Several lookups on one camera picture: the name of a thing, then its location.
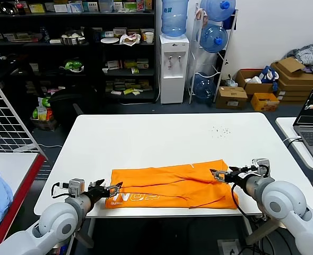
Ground floor basket of snacks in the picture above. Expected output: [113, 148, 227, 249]
[30, 97, 58, 132]

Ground white plastic food bag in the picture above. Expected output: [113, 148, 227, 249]
[119, 33, 142, 48]

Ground white wire grid panel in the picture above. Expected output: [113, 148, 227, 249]
[0, 66, 48, 162]

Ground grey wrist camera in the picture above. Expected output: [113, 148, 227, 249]
[245, 158, 271, 179]
[51, 178, 86, 199]

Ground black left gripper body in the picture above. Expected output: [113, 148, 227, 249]
[86, 185, 107, 204]

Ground grey white plastic bag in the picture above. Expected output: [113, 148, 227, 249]
[224, 75, 238, 88]

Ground blue white bag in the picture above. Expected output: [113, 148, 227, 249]
[259, 66, 280, 92]

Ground blue water jug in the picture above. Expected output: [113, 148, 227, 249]
[199, 0, 237, 22]
[161, 0, 189, 40]
[200, 24, 229, 54]
[193, 73, 217, 100]

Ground green toy in dish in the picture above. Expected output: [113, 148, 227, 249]
[65, 60, 83, 73]

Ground closed brown cardboard box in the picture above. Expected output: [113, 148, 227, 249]
[215, 86, 249, 111]

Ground grey striped clothes pile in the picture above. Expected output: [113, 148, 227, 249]
[286, 44, 313, 75]

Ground grey floor socket box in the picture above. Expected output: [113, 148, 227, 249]
[216, 239, 241, 255]

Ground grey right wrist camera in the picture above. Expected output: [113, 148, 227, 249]
[245, 158, 271, 179]

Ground red edged white table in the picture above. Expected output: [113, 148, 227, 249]
[0, 152, 54, 255]

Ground orange t-shirt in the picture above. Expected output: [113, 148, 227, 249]
[105, 158, 239, 210]

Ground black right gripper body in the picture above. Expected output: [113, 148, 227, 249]
[227, 169, 250, 186]

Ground metal bowl with eggs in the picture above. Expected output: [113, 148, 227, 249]
[60, 31, 86, 46]

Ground yellow carton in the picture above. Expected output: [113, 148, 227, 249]
[250, 92, 280, 112]

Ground white wire jug rack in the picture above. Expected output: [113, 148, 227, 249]
[188, 4, 239, 105]

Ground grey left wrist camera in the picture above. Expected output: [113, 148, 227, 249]
[51, 178, 86, 199]

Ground black office chair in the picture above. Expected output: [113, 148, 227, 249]
[50, 86, 106, 128]

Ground open brown cardboard box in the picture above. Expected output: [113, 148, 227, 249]
[236, 69, 275, 96]

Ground white laptop cable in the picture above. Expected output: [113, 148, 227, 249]
[283, 136, 302, 146]

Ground beige medicine box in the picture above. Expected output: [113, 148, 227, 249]
[136, 58, 150, 70]

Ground clear plastic container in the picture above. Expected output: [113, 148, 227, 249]
[98, 0, 114, 13]

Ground black shelving unit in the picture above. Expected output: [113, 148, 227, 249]
[0, 0, 157, 105]

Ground cardboard boxes pile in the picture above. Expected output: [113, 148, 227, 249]
[270, 57, 313, 85]

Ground yellow product box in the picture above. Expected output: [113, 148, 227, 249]
[29, 4, 46, 14]

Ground small blue bottle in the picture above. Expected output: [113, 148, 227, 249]
[41, 26, 51, 43]

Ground pale pink hanging cloth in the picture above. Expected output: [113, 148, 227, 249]
[195, 7, 206, 27]

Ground flat brown cardboard box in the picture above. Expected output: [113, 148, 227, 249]
[277, 80, 313, 93]
[277, 90, 313, 103]

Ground white water dispenser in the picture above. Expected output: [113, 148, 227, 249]
[159, 34, 190, 105]

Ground white side table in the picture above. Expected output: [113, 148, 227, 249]
[275, 116, 313, 171]

